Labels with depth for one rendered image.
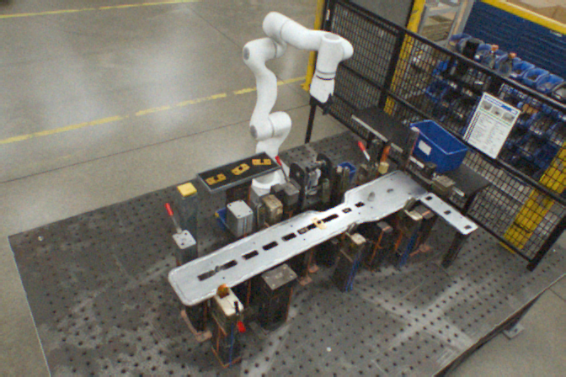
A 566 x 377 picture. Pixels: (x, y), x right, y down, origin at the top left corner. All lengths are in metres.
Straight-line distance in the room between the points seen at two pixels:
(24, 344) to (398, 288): 2.07
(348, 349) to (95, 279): 1.17
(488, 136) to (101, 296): 2.05
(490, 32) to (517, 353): 2.39
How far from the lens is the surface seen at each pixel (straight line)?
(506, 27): 3.97
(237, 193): 2.03
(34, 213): 3.68
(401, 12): 4.15
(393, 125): 2.81
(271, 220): 1.99
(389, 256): 2.37
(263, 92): 2.21
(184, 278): 1.78
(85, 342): 2.04
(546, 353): 3.41
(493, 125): 2.52
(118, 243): 2.36
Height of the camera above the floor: 2.40
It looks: 41 degrees down
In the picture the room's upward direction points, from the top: 9 degrees clockwise
